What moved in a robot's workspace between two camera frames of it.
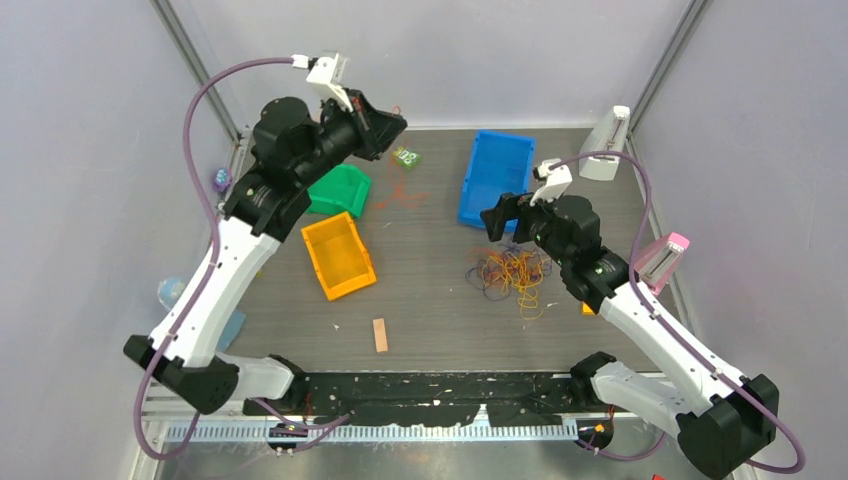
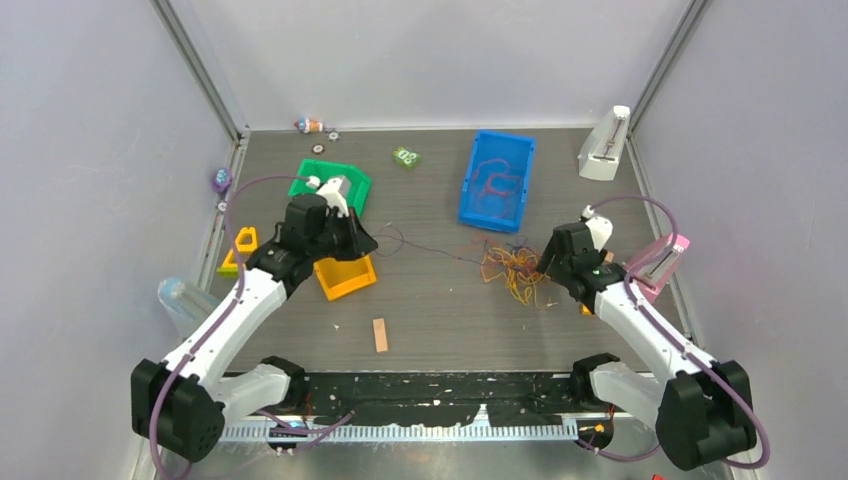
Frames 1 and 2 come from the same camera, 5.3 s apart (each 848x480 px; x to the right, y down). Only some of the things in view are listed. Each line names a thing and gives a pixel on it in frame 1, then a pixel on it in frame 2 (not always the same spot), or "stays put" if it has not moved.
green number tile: x=406 y=157 stays put
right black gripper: x=512 y=206 to x=547 y=255
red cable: x=399 y=195 to x=499 y=184
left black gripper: x=376 y=129 to x=359 y=242
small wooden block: x=380 y=335 stays put
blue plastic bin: x=498 y=163 stays put
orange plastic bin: x=341 y=261 stays put
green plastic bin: x=342 y=190 stays put
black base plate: x=430 y=399 stays put
